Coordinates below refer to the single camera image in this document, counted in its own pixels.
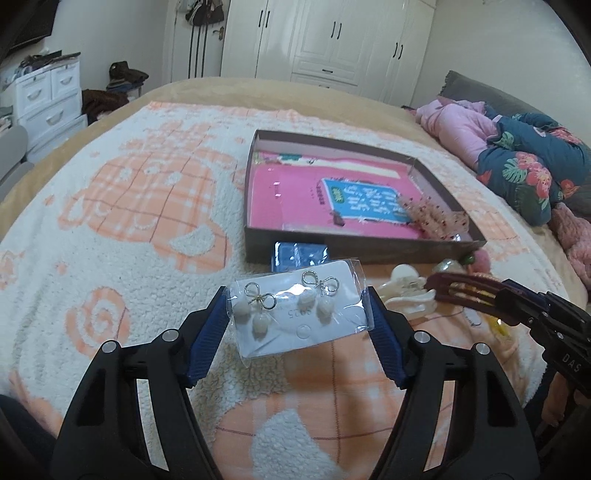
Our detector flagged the pink polka dot scrunchie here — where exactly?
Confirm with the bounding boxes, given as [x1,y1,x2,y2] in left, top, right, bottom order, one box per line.
[397,194,472,241]

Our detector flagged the grey chair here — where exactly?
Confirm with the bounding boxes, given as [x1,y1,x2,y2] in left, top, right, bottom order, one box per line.
[0,124,35,199]

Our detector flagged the bed with tan sheet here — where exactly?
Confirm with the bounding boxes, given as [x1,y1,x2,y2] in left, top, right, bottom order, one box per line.
[0,76,591,480]

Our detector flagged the grey pillow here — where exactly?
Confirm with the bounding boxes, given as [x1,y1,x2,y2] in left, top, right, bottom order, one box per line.
[438,70,546,116]

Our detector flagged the white wardrobe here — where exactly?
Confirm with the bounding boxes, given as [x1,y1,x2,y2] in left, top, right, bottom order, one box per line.
[221,0,437,107]

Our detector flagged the white plastic drawer unit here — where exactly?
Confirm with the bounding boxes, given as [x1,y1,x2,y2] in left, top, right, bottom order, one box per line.
[11,60,88,158]

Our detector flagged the pink knitted blanket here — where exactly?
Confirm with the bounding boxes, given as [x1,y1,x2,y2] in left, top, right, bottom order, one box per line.
[547,203,591,291]

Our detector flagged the pink pompom hair clip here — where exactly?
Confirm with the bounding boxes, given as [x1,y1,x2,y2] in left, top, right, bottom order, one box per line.
[471,249,496,274]

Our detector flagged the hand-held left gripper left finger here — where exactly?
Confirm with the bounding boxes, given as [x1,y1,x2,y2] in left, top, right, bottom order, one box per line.
[50,285,232,480]

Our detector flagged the hanging bags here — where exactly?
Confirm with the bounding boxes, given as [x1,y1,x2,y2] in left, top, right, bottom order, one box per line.
[185,0,225,26]

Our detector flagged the pearl bow earrings card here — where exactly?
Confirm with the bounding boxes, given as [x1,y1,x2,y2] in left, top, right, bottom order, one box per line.
[229,259,368,367]

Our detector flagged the brown cardboard box pink lining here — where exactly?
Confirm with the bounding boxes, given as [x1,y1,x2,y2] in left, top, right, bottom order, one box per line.
[243,129,488,265]

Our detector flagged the brown folded clothes pile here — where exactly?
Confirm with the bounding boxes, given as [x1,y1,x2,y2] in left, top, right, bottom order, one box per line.
[107,61,149,90]

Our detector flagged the person's right hand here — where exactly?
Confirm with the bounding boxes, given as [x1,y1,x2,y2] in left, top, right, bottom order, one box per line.
[541,376,571,428]

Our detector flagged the blue floral quilt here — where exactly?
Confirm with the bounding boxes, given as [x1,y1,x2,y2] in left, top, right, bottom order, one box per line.
[475,104,591,227]

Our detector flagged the white hair claw clip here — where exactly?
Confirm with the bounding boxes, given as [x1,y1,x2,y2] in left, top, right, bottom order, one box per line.
[376,263,438,319]

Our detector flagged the blue foil packet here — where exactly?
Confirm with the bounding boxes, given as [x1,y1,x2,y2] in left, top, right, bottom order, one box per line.
[270,241,332,274]

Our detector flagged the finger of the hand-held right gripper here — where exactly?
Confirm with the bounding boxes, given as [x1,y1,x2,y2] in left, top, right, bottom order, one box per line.
[493,295,543,329]
[502,278,552,301]

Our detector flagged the pink padded jacket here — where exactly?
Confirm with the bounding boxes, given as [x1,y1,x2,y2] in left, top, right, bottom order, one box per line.
[413,97,502,171]

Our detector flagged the clutter on drawer unit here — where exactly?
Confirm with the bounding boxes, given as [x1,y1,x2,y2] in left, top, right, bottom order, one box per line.
[14,52,81,75]

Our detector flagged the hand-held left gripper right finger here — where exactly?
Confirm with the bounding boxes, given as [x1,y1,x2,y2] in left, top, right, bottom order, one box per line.
[362,286,541,480]

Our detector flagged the white door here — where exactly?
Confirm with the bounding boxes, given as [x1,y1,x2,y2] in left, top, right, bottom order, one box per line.
[168,0,229,84]

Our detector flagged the black wall television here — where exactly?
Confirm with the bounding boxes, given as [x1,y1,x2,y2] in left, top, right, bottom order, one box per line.
[7,0,54,54]

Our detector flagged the dark brown cloth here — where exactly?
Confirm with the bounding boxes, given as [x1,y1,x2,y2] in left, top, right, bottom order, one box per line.
[82,89,130,123]

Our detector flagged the dark red headband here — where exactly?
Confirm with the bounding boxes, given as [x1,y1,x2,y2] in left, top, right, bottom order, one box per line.
[425,271,506,317]

